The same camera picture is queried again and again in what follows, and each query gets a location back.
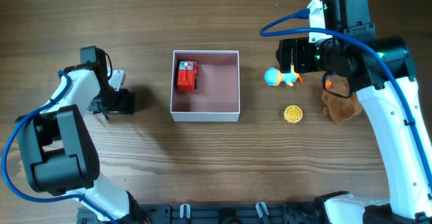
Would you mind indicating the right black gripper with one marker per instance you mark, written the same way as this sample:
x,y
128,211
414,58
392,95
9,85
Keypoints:
x,y
291,56

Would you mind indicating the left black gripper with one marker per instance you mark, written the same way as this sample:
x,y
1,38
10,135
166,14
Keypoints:
x,y
126,106

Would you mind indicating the red toy fire truck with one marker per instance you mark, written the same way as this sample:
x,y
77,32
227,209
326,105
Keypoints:
x,y
187,74

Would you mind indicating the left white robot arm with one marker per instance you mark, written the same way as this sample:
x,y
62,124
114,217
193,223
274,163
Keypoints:
x,y
60,158

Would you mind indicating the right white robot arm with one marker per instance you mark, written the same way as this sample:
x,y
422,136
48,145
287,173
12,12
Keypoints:
x,y
381,75

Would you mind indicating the blue and orange duck toy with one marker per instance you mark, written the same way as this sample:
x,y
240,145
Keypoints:
x,y
274,77

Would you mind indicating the yellow round plastic toy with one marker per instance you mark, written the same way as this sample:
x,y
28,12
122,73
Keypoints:
x,y
293,114

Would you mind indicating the brown plush toy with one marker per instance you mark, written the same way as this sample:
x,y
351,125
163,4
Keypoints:
x,y
340,109

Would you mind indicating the white box with brown interior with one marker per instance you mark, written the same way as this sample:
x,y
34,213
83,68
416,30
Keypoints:
x,y
217,96

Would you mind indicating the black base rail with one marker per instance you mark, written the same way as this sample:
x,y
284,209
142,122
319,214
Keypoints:
x,y
288,213

